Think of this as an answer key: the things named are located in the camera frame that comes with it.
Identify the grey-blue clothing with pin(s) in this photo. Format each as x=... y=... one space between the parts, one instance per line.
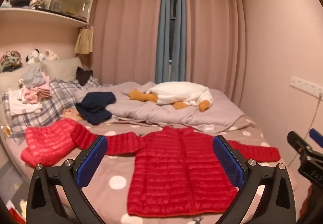
x=34 y=76

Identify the pleated lamp shade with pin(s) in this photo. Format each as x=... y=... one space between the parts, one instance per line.
x=84 y=41

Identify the navy blue garment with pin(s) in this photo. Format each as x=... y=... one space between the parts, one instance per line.
x=94 y=106

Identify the clothes pile on shelf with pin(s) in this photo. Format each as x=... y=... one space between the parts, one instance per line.
x=30 y=0

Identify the pink curtain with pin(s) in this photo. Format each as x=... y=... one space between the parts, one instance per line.
x=214 y=37
x=126 y=32

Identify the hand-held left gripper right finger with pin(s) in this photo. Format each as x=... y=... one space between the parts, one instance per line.
x=228 y=161

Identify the plaid blanket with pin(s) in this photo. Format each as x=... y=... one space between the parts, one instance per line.
x=54 y=105

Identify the white folded clothes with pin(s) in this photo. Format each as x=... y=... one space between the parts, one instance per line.
x=21 y=105

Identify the person's right forearm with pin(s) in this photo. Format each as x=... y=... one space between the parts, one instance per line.
x=315 y=203

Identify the grey duvet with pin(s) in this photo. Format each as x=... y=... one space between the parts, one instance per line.
x=141 y=110

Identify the peach cloth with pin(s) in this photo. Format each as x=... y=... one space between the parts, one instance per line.
x=69 y=114

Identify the polka-dot bed sheet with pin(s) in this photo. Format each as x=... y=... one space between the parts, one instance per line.
x=118 y=171

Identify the black and white plush dog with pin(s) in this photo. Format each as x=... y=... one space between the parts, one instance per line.
x=34 y=56

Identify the white wall socket strip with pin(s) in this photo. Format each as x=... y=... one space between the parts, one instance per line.
x=306 y=86

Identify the beige pillow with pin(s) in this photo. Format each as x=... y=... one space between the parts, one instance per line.
x=61 y=68
x=10 y=78

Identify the red puffer jacket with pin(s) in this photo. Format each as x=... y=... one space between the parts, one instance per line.
x=48 y=143
x=176 y=168

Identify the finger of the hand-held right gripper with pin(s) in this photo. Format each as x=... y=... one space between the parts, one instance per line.
x=317 y=134
x=297 y=141

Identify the blue curtain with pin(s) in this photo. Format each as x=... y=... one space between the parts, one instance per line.
x=164 y=37

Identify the dark brown cloth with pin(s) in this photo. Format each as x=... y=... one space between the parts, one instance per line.
x=83 y=76

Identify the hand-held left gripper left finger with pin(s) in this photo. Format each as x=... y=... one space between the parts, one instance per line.
x=92 y=161

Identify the white goose plush toy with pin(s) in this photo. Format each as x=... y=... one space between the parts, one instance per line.
x=176 y=92

